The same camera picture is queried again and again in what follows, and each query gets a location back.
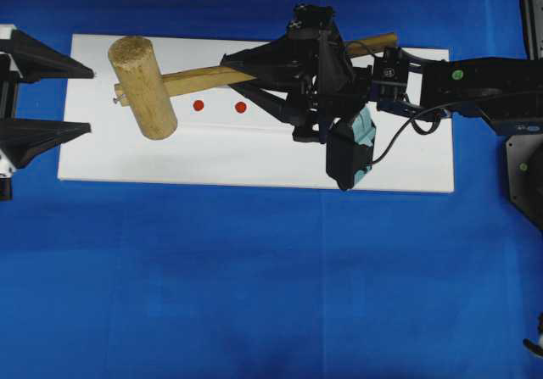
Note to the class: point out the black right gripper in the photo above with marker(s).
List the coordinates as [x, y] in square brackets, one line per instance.
[334, 89]

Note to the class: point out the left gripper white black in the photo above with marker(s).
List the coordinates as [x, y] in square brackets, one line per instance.
[30, 61]

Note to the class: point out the wooden mallet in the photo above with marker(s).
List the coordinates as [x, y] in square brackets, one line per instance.
[148, 93]

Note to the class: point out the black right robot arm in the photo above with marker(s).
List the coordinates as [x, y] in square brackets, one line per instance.
[505, 93]

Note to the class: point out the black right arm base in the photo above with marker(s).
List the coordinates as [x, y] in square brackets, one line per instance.
[524, 175]

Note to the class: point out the red round mark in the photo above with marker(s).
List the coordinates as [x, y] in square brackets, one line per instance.
[198, 105]
[240, 107]

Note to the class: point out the blue table cloth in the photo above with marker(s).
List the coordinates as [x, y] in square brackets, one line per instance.
[110, 280]

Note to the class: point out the black clamp at edge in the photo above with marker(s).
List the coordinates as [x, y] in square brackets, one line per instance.
[535, 348]

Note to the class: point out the black teal wrist camera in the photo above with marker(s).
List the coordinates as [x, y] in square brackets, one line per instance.
[349, 153]

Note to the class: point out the black frame upright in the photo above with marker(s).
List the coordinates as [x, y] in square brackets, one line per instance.
[531, 14]

